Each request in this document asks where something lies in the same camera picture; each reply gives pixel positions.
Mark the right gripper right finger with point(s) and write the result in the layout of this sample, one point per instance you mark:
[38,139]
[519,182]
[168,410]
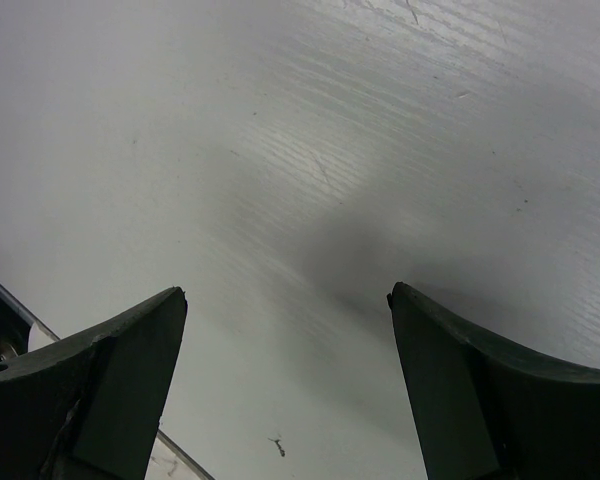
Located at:
[486,407]

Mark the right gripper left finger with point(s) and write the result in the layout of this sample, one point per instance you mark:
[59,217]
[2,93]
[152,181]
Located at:
[88,406]

